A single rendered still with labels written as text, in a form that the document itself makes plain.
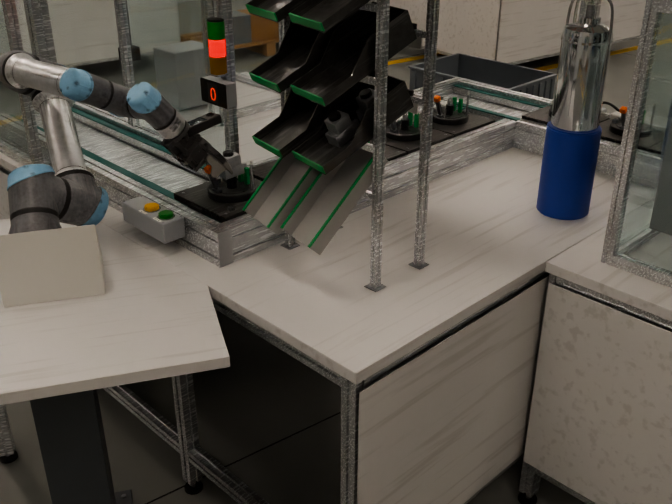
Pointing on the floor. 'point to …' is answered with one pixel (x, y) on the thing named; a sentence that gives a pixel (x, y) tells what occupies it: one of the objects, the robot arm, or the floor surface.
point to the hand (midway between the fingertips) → (222, 165)
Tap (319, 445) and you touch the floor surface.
